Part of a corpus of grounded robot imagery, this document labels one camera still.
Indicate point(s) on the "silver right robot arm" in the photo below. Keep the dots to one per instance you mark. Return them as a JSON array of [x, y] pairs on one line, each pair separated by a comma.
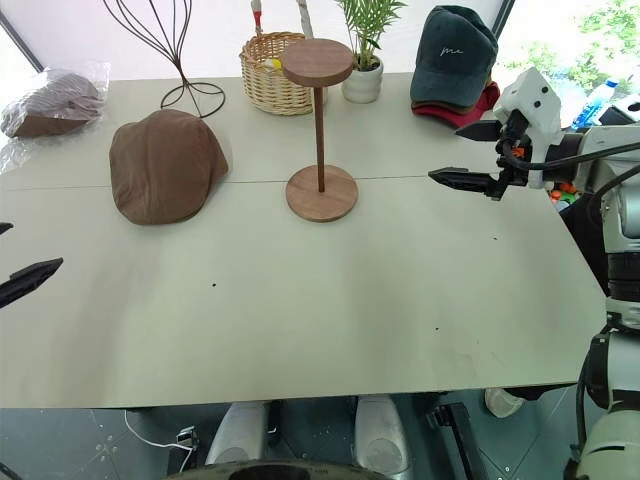
[[617, 210]]

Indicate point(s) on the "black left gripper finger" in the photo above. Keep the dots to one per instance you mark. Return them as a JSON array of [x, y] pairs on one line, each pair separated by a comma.
[[27, 281], [4, 228]]

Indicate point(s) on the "olive baseball cap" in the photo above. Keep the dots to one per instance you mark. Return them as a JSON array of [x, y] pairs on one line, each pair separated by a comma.
[[452, 106]]

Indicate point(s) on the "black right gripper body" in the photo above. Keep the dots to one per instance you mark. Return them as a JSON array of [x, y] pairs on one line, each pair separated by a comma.
[[511, 150]]

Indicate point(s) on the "clear plastic bag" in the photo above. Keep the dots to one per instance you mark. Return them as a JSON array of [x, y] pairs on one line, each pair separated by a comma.
[[55, 100]]

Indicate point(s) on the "dark green baseball cap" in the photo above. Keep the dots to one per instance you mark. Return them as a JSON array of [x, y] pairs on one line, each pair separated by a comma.
[[450, 55]]

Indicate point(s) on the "green potted plant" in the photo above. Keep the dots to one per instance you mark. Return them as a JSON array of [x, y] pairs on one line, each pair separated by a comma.
[[367, 30]]

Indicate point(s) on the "yellow object in basket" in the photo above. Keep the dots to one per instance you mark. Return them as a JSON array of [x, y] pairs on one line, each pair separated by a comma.
[[273, 63]]

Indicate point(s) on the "white shoe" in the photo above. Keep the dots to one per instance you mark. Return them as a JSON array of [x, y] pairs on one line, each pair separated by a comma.
[[502, 402]]

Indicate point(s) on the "small black floor device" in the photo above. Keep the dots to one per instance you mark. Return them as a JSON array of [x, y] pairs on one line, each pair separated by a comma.
[[187, 436]]

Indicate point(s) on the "white and red pole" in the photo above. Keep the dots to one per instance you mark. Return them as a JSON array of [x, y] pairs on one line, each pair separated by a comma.
[[257, 16]]

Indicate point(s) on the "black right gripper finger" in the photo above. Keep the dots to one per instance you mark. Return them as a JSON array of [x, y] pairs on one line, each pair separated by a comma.
[[462, 180], [480, 131]]

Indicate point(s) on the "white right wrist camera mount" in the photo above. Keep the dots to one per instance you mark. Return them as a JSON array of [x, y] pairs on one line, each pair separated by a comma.
[[537, 100]]

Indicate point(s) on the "brown flat cap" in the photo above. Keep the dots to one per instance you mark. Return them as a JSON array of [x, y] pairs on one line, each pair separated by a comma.
[[165, 167]]

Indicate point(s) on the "wooden hat stand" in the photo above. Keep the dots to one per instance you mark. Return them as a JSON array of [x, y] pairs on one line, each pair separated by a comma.
[[320, 130]]

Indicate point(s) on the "white ribbed plant pot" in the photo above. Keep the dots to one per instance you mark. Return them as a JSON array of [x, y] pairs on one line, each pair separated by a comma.
[[362, 82]]

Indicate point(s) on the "red baseball cap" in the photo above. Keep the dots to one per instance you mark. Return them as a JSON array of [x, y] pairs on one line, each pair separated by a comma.
[[462, 116]]

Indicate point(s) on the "woven wicker basket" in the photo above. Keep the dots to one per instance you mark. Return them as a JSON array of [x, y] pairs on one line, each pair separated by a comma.
[[275, 80]]

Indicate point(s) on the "brown hat in bag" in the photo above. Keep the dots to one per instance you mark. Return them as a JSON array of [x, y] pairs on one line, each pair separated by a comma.
[[52, 107]]

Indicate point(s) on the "black floor frame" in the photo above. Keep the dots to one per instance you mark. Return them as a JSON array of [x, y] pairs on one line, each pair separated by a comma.
[[457, 435]]

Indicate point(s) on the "plastic water bottle blue label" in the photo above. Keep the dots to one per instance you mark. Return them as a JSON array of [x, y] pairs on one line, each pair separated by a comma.
[[595, 102]]

